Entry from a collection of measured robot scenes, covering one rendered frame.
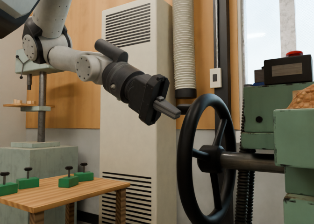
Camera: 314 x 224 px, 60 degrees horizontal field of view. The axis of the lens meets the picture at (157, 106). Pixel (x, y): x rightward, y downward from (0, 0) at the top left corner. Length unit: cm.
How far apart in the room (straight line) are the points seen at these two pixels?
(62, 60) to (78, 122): 195
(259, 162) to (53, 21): 65
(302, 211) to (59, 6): 73
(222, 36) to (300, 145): 167
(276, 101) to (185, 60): 140
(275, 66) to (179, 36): 145
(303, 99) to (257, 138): 22
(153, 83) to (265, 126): 24
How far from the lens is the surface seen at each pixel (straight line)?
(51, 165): 241
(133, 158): 194
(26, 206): 142
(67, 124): 286
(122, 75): 63
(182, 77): 188
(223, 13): 200
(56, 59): 85
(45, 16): 86
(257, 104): 55
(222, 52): 192
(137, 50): 199
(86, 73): 69
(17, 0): 54
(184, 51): 192
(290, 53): 58
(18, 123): 341
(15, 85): 341
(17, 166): 242
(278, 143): 31
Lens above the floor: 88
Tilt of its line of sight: 4 degrees up
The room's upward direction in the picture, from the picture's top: straight up
